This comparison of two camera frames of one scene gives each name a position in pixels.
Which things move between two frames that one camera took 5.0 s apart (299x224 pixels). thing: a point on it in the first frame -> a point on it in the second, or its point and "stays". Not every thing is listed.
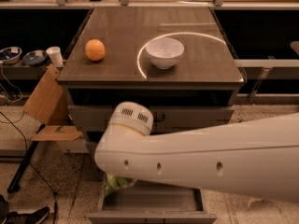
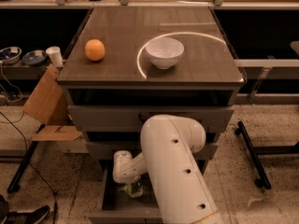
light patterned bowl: (10, 55) stays
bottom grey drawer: (151, 202) stays
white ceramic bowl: (163, 51) stays
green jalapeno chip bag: (114, 183) -> (134, 189)
